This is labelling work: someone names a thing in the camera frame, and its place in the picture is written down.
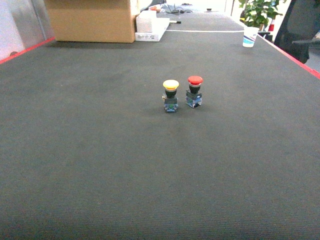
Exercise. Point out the white paper cup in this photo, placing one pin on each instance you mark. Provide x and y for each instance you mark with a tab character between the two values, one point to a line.
249	36

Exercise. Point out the red mushroom push button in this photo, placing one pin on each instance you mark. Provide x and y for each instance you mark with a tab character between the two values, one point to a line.
193	96

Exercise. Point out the brown cardboard box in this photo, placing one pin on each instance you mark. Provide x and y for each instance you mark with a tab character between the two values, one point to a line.
97	21

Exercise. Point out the small white box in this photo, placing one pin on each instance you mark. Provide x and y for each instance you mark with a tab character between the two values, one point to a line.
145	21

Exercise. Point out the black conveyor belt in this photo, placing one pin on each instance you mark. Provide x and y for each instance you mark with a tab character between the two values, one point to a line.
88	152

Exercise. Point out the white flat box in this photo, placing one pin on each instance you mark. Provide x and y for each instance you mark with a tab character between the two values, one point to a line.
159	28

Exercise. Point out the black office chair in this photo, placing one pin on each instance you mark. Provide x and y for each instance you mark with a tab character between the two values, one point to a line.
300	25

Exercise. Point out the red conveyor frame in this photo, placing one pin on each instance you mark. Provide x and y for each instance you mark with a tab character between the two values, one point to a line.
302	65

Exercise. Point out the green potted plant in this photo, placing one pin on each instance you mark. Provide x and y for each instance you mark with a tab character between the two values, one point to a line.
256	13

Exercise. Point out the yellow mushroom push button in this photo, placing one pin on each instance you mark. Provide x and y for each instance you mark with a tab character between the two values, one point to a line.
170	99

